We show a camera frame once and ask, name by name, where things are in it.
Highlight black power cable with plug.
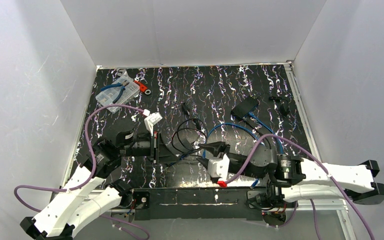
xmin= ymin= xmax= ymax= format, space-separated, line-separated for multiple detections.
xmin=170 ymin=117 xmax=209 ymax=157

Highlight grey ribbed network switch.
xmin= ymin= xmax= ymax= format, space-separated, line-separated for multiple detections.
xmin=230 ymin=96 xmax=259 ymax=120

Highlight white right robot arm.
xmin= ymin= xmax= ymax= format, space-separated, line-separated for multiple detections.
xmin=198 ymin=141 xmax=384 ymax=205

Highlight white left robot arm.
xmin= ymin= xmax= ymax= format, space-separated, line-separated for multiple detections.
xmin=20 ymin=130 xmax=178 ymax=240

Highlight black base bar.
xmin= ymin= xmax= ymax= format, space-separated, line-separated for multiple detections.
xmin=129 ymin=187 xmax=266 ymax=221

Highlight small black clip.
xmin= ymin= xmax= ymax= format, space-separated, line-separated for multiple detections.
xmin=181 ymin=102 xmax=191 ymax=116

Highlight clear plastic parts box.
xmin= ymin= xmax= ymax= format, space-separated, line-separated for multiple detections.
xmin=95 ymin=74 xmax=140 ymax=107

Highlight red black tool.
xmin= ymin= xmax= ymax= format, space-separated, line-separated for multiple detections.
xmin=134 ymin=80 xmax=152 ymax=96

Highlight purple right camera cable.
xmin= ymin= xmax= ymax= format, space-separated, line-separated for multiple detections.
xmin=225 ymin=133 xmax=377 ymax=240

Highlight purple camera cable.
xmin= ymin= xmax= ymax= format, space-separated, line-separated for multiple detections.
xmin=225 ymin=133 xmax=377 ymax=240
xmin=14 ymin=104 xmax=150 ymax=240

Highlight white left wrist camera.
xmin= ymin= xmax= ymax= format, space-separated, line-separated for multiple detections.
xmin=143 ymin=110 xmax=162 ymax=135

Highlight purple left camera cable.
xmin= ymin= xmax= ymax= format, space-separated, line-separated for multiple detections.
xmin=14 ymin=104 xmax=150 ymax=240

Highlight blue handled pliers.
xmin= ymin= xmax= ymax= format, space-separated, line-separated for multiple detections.
xmin=99 ymin=81 xmax=131 ymax=104

